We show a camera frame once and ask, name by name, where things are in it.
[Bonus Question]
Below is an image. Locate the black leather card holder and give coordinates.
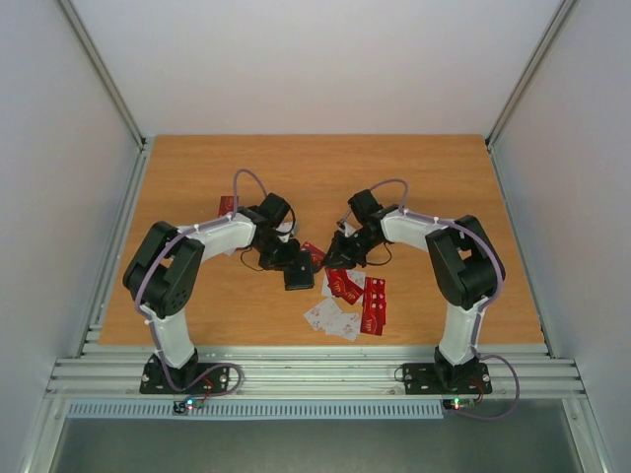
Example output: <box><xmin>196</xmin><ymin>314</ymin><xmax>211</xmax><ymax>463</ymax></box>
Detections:
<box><xmin>283</xmin><ymin>250</ymin><xmax>315</xmax><ymax>291</ymax></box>

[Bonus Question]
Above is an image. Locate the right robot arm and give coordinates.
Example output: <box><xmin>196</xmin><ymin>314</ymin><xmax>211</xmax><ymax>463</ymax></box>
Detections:
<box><xmin>323</xmin><ymin>189</ymin><xmax>506</xmax><ymax>394</ymax></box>

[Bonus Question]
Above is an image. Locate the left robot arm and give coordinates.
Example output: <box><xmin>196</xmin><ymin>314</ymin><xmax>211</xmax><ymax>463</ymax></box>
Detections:
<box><xmin>123</xmin><ymin>193</ymin><xmax>314</xmax><ymax>392</ymax></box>

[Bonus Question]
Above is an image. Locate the red VIP card centre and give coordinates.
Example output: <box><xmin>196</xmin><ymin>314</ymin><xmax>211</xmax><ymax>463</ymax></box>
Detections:
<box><xmin>301</xmin><ymin>241</ymin><xmax>325</xmax><ymax>264</ymax></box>

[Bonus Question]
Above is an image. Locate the red card centre pile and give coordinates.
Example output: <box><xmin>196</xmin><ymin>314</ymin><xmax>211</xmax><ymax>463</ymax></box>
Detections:
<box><xmin>325</xmin><ymin>268</ymin><xmax>364</xmax><ymax>305</ymax></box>

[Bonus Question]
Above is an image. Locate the red card column upper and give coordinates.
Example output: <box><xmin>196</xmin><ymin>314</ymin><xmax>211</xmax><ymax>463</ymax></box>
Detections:
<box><xmin>363</xmin><ymin>277</ymin><xmax>386</xmax><ymax>318</ymax></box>

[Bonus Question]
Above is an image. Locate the white card upper pile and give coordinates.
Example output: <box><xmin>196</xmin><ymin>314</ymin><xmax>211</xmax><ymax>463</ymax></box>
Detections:
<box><xmin>323</xmin><ymin>313</ymin><xmax>361</xmax><ymax>342</ymax></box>

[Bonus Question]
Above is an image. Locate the red VIP card column lower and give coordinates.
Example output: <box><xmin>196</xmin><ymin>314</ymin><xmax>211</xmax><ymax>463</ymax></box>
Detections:
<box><xmin>360</xmin><ymin>310</ymin><xmax>386</xmax><ymax>336</ymax></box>

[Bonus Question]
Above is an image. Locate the red card far left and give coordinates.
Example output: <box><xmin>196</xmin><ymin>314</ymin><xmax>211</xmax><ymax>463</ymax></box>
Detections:
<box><xmin>218</xmin><ymin>195</ymin><xmax>240</xmax><ymax>217</ymax></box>

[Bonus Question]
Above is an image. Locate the left controller board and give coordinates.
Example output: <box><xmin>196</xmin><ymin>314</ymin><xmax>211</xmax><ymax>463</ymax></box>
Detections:
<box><xmin>173</xmin><ymin>399</ymin><xmax>204</xmax><ymax>415</ymax></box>

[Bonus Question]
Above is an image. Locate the controller board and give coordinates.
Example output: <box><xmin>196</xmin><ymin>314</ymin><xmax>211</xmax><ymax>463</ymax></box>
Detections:
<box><xmin>443</xmin><ymin>397</ymin><xmax>477</xmax><ymax>411</ymax></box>
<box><xmin>173</xmin><ymin>399</ymin><xmax>204</xmax><ymax>415</ymax></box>

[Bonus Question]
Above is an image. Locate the right controller board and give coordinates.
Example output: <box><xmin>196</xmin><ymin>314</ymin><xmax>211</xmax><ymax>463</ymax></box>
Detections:
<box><xmin>443</xmin><ymin>397</ymin><xmax>477</xmax><ymax>411</ymax></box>

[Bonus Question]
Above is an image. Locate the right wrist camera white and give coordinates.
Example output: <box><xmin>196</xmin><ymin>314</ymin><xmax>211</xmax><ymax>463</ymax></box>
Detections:
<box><xmin>336</xmin><ymin>221</ymin><xmax>356</xmax><ymax>237</ymax></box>

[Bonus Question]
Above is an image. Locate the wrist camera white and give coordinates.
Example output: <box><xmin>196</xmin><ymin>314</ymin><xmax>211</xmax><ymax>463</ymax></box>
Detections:
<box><xmin>276</xmin><ymin>222</ymin><xmax>300</xmax><ymax>242</ymax></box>
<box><xmin>336</xmin><ymin>221</ymin><xmax>356</xmax><ymax>237</ymax></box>

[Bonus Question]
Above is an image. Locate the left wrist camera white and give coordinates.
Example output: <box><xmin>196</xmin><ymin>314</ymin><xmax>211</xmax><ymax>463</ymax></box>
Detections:
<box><xmin>276</xmin><ymin>222</ymin><xmax>300</xmax><ymax>242</ymax></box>

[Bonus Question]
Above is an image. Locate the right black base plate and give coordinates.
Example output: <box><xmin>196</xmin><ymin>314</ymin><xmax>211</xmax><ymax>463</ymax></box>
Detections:
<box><xmin>401</xmin><ymin>362</ymin><xmax>493</xmax><ymax>395</ymax></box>

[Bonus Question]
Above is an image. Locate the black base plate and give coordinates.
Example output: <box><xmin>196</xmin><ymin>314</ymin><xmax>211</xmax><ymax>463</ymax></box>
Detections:
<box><xmin>401</xmin><ymin>362</ymin><xmax>493</xmax><ymax>395</ymax></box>
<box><xmin>139</xmin><ymin>358</ymin><xmax>230</xmax><ymax>395</ymax></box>

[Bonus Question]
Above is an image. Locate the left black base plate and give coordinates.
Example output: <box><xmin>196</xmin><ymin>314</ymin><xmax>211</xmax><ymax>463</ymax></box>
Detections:
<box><xmin>139</xmin><ymin>358</ymin><xmax>230</xmax><ymax>395</ymax></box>

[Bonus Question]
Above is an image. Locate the grey slotted cable duct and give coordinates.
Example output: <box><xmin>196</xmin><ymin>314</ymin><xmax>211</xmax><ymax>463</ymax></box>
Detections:
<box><xmin>66</xmin><ymin>399</ymin><xmax>444</xmax><ymax>421</ymax></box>

